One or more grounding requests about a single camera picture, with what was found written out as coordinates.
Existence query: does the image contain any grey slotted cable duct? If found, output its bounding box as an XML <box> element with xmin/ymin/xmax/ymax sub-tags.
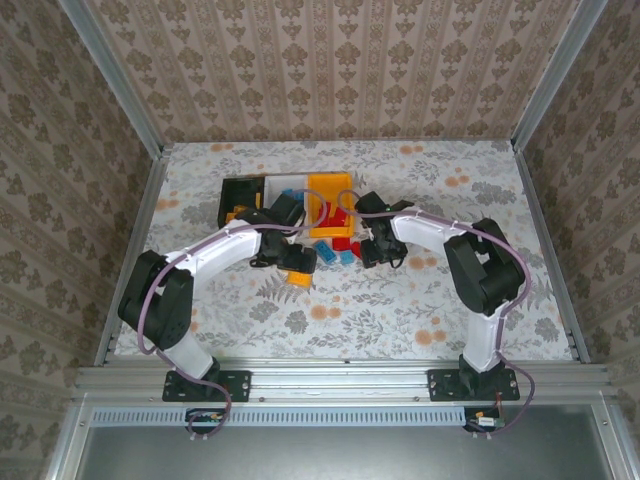
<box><xmin>91</xmin><ymin>404</ymin><xmax>469</xmax><ymax>428</ymax></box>

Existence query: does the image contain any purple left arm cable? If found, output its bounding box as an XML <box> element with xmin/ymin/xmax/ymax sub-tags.
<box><xmin>138</xmin><ymin>188</ymin><xmax>331</xmax><ymax>444</ymax></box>

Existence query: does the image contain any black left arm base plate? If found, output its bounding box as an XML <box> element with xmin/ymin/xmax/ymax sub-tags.
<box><xmin>161</xmin><ymin>368</ymin><xmax>252</xmax><ymax>403</ymax></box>

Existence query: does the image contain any aluminium frame post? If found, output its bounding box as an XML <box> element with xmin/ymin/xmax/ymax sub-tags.
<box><xmin>56</xmin><ymin>0</ymin><xmax>167</xmax><ymax>160</ymax></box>
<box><xmin>508</xmin><ymin>0</ymin><xmax>610</xmax><ymax>152</ymax></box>

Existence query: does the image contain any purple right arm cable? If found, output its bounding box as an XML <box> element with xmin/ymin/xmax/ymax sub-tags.
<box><xmin>337</xmin><ymin>188</ymin><xmax>539</xmax><ymax>442</ymax></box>

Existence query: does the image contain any grey metal panel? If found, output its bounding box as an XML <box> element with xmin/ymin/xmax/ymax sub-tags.
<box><xmin>43</xmin><ymin>403</ymin><xmax>640</xmax><ymax>480</ymax></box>

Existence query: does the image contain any white plastic bin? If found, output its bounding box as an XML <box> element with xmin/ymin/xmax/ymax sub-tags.
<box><xmin>263</xmin><ymin>172</ymin><xmax>311</xmax><ymax>237</ymax></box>

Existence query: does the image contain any aluminium front rail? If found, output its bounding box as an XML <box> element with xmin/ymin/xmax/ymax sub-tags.
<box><xmin>73</xmin><ymin>356</ymin><xmax>617</xmax><ymax>402</ymax></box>

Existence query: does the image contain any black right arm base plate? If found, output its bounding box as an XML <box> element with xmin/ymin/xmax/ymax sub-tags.
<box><xmin>426</xmin><ymin>367</ymin><xmax>522</xmax><ymax>403</ymax></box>

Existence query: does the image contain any aluminium table side rail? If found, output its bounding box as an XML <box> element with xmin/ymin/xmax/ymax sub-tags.
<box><xmin>514</xmin><ymin>148</ymin><xmax>592</xmax><ymax>365</ymax></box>
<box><xmin>93</xmin><ymin>144</ymin><xmax>174</xmax><ymax>367</ymax></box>

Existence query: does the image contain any yellow plastic bin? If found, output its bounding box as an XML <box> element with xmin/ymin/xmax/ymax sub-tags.
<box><xmin>306</xmin><ymin>171</ymin><xmax>357</xmax><ymax>239</ymax></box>

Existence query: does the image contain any black plastic bin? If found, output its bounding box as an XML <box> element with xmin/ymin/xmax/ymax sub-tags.
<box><xmin>218</xmin><ymin>175</ymin><xmax>268</xmax><ymax>229</ymax></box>

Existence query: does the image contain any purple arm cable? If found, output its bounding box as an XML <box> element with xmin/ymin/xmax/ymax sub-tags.
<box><xmin>337</xmin><ymin>188</ymin><xmax>539</xmax><ymax>442</ymax></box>
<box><xmin>138</xmin><ymin>188</ymin><xmax>331</xmax><ymax>444</ymax></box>

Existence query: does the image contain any small circuit board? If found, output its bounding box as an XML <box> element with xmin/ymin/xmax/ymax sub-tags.
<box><xmin>465</xmin><ymin>406</ymin><xmax>504</xmax><ymax>432</ymax></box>
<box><xmin>187</xmin><ymin>408</ymin><xmax>227</xmax><ymax>433</ymax></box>

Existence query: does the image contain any long yellow lego brick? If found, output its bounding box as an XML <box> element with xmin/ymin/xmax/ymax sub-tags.
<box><xmin>286</xmin><ymin>269</ymin><xmax>314</xmax><ymax>293</ymax></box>

